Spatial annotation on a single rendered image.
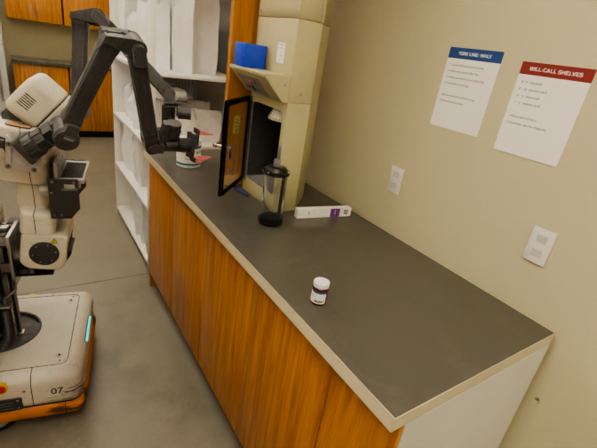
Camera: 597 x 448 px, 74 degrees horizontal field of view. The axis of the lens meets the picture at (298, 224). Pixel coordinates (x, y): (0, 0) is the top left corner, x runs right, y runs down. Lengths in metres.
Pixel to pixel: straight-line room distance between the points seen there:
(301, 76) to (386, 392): 1.18
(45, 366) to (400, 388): 1.47
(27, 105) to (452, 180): 1.52
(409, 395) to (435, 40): 1.25
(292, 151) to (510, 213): 0.85
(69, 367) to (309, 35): 1.64
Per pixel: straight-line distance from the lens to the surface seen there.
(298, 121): 1.69
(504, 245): 1.52
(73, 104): 1.52
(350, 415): 1.12
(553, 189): 1.44
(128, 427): 2.10
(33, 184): 1.81
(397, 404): 0.98
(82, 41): 1.98
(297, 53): 1.64
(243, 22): 1.94
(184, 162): 2.24
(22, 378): 2.02
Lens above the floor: 1.61
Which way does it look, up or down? 23 degrees down
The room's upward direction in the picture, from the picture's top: 9 degrees clockwise
